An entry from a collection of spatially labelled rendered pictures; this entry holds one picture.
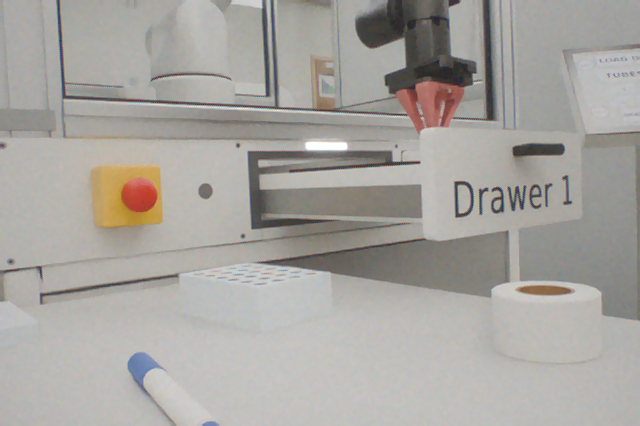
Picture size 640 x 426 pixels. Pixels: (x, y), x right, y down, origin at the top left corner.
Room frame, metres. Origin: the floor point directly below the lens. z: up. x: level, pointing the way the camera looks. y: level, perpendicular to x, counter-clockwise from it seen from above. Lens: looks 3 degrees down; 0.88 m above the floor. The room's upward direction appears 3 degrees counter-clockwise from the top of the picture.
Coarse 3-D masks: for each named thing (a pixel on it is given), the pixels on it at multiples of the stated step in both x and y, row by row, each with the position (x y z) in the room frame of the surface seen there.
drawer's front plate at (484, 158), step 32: (448, 128) 0.55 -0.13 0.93; (448, 160) 0.55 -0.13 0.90; (480, 160) 0.58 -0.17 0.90; (512, 160) 0.62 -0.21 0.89; (544, 160) 0.66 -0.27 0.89; (576, 160) 0.71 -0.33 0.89; (448, 192) 0.55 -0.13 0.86; (512, 192) 0.62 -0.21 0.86; (544, 192) 0.66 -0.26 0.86; (576, 192) 0.71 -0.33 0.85; (448, 224) 0.55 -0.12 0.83; (480, 224) 0.58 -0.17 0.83; (512, 224) 0.62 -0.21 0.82; (544, 224) 0.66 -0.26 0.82
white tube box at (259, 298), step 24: (192, 288) 0.52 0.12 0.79; (216, 288) 0.49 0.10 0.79; (240, 288) 0.46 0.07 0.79; (264, 288) 0.45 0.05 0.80; (288, 288) 0.47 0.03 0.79; (312, 288) 0.49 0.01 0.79; (192, 312) 0.52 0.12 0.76; (216, 312) 0.49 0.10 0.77; (240, 312) 0.47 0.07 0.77; (264, 312) 0.45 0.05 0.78; (288, 312) 0.47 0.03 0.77; (312, 312) 0.49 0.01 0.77
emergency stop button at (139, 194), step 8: (128, 184) 0.62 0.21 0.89; (136, 184) 0.63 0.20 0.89; (144, 184) 0.63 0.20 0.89; (152, 184) 0.64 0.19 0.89; (128, 192) 0.62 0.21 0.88; (136, 192) 0.62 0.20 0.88; (144, 192) 0.63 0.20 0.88; (152, 192) 0.64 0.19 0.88; (128, 200) 0.62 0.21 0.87; (136, 200) 0.62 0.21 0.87; (144, 200) 0.63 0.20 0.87; (152, 200) 0.64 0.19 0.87; (128, 208) 0.63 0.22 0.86; (136, 208) 0.63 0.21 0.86; (144, 208) 0.63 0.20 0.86
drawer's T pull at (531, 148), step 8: (528, 144) 0.58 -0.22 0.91; (536, 144) 0.58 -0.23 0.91; (544, 144) 0.59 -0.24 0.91; (552, 144) 0.60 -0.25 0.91; (560, 144) 0.61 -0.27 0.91; (520, 152) 0.58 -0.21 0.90; (528, 152) 0.58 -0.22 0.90; (536, 152) 0.58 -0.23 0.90; (544, 152) 0.59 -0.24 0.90; (552, 152) 0.60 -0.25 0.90; (560, 152) 0.61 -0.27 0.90
